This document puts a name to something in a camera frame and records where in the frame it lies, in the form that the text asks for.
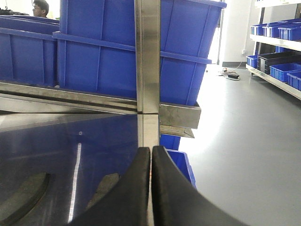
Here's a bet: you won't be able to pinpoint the black tray on shelf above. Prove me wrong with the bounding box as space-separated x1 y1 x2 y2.
257 51 301 74

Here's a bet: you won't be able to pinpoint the metal shelving unit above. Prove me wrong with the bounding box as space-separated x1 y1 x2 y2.
246 0 301 99

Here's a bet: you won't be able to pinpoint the cables on floor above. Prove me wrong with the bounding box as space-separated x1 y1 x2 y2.
216 67 241 81

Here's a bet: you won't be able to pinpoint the large blue bin left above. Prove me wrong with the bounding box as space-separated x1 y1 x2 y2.
0 16 59 86

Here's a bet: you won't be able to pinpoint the large blue bin right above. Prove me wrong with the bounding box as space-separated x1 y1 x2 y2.
53 0 227 105

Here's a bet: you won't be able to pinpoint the person with glasses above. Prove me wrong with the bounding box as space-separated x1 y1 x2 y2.
33 0 49 18

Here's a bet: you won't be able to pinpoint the small blue bin under rack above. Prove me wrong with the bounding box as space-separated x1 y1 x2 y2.
159 134 197 188

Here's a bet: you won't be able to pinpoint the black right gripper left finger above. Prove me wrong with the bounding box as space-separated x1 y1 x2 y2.
68 147 151 226

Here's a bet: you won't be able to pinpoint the stainless steel rack frame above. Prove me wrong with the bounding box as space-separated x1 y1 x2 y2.
0 0 201 147

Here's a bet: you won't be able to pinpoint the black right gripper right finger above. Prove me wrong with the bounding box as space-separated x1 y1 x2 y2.
151 146 244 226

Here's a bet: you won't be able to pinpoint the large blue bin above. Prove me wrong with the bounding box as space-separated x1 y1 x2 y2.
53 0 227 105
0 16 59 86

